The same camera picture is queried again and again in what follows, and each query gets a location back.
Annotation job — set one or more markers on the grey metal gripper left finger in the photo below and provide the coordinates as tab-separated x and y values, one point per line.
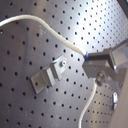
101	71

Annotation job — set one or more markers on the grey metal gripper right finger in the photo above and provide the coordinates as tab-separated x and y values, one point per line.
114	55

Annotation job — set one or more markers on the small silver metal bracket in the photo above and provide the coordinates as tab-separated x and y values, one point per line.
114	100

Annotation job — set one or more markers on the grey metal cable clip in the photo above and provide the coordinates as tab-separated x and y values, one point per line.
48	75

